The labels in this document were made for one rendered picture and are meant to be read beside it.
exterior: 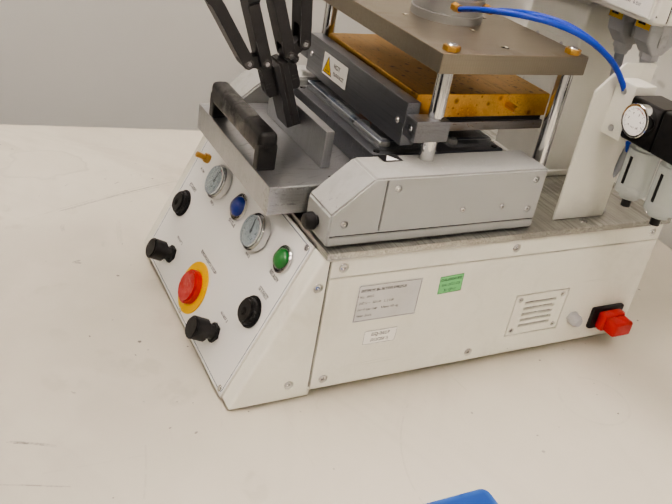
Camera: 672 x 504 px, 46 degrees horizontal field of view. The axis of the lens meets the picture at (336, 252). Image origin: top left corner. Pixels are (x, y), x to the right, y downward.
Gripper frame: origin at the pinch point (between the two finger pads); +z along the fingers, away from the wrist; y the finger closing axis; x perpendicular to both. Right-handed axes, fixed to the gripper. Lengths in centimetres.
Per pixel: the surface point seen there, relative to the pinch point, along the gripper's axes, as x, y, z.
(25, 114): -143, 29, 53
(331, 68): -4.9, -7.7, 1.9
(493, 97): 10.1, -19.1, 3.7
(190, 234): -6.8, 13.0, 16.9
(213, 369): 11.5, 17.3, 21.4
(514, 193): 16.1, -17.2, 11.7
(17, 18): -143, 21, 28
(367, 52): -2.9, -11.5, 0.5
